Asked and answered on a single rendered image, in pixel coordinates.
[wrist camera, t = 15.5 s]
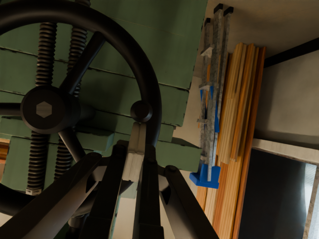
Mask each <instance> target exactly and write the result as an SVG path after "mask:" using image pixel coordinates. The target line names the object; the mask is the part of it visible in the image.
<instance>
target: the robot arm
mask: <svg viewBox="0 0 319 239"><path fill-rule="evenodd" d="M145 138H146V124H144V123H141V124H140V123H139V122H134V123H133V127H132V131H131V136H130V141H126V140H118V141H117V143H116V144H115V145H113V148H112V154H111V156H109V157H102V155H101V154H100V153H97V152H90V153H88V154H86V155H85V156H84V157H83V158H81V159H80V160H79V161H78V162H77V163H76V164H74V165H73V166H72V167H71V168H70V169H68V170H67V171H66V172H65V173H64V174H62V175H61V176H60V177H59V178H58V179H56V180H55V181H54V182H53V183H52V184H51V185H50V186H49V187H47V188H46V189H45V190H44V191H43V192H41V193H40V194H39V195H38V196H37V197H35V198H34V199H33V200H32V201H31V202H29V203H28V204H27V205H26V206H25V207H24V208H22V209H21V210H20V211H19V212H18V213H16V214H15V215H14V216H13V217H12V218H10V219H9V220H8V221H7V222H6V223H4V224H3V225H2V226H1V227H0V239H53V238H54V237H55V236H56V234H57V233H58V232H59V231H60V230H61V229H62V227H63V226H64V225H65V224H66V222H67V221H68V220H69V219H70V217H71V216H72V215H73V214H74V212H75V211H76V210H77V209H78V207H79V206H80V205H81V204H82V202H83V201H84V200H85V199H86V198H87V196H88V195H89V194H90V192H91V191H92V190H93V189H94V188H95V187H96V185H97V184H98V182H99V181H101V184H100V187H99V189H98V192H97V195H96V198H95V200H94V203H93V206H92V208H91V211H90V214H89V216H87V217H86V220H85V222H84V225H83V228H82V230H81V233H80V236H79V238H78V239H109V236H110V232H111V227H112V222H113V217H114V212H115V208H116V204H117V199H118V195H119V190H120V186H121V181H122V179H123V180H126V181H128V180H131V181H132V182H137V181H138V185H137V189H136V190H137V196H136V205H135V215H134V224H133V233H132V239H164V228H163V226H161V222H160V198H161V201H162V204H163V207H164V209H165V212H166V215H167V218H168V220H169V223H170V226H171V228H172V231H173V234H174V237H175V239H219V237H218V235H217V234H216V232H215V230H214V228H213V227H212V225H211V223H210V222H209V220H208V218H207V216H206V215H205V213H204V211H203V210H202V208H201V206H200V205H199V203H198V201H197V199H196V198H195V196H194V194H193V193H192V191H191V189H190V187H189V185H188V184H187V182H186V180H185V179H184V177H183V175H182V173H181V172H180V170H179V169H178V168H177V167H175V166H173V165H167V166H166V167H165V168H164V167H161V166H160V165H158V162H157V160H156V149H155V147H154V146H153V145H148V144H145Z"/></svg>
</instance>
